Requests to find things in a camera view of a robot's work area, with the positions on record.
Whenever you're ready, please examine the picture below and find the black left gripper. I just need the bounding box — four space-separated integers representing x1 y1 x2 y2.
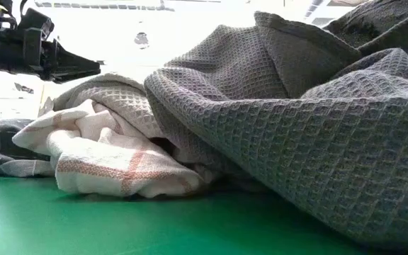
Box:
18 7 101 84

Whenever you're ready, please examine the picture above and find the beige waffle towel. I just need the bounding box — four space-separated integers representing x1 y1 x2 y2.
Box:
38 73 166 140

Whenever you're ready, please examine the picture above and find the white towel with red stripes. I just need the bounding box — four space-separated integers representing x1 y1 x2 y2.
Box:
11 98 223 199

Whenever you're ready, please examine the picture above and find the dark grey waffle towel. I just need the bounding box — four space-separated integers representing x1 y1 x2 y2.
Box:
143 0 408 249

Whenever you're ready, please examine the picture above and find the black ceiling fixture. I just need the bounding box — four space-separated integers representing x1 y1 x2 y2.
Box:
134 31 151 50

